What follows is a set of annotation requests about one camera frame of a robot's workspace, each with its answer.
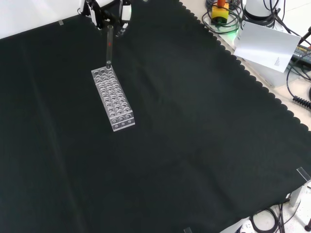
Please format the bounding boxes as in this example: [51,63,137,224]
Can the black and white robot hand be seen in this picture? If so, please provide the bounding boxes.
[77,0,133,37]

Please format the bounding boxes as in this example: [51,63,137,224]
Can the clear glass test tube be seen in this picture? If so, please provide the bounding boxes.
[105,25,114,70]

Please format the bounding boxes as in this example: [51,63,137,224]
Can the clear plastic test tube rack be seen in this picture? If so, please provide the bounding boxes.
[91,68,136,133]

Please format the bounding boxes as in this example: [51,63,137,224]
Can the yellow stop button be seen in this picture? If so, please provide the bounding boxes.
[211,0,230,26]

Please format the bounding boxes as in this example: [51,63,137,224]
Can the black bench cloth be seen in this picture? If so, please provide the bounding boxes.
[0,0,311,233]

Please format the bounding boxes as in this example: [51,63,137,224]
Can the white box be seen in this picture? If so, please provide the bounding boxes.
[239,57,290,88]

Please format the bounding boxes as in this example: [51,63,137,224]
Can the black electronic device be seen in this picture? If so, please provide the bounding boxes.
[290,45,311,65]

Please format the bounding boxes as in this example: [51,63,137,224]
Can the white power strip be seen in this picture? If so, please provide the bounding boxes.
[232,219,254,233]

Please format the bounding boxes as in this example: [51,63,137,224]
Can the black cable bundle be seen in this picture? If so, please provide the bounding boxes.
[201,0,244,35]

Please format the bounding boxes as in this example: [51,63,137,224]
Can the black coiled cable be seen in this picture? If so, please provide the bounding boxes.
[292,96,311,110]

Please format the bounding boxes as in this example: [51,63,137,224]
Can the black floor cables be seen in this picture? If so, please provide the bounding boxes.
[250,203,286,233]

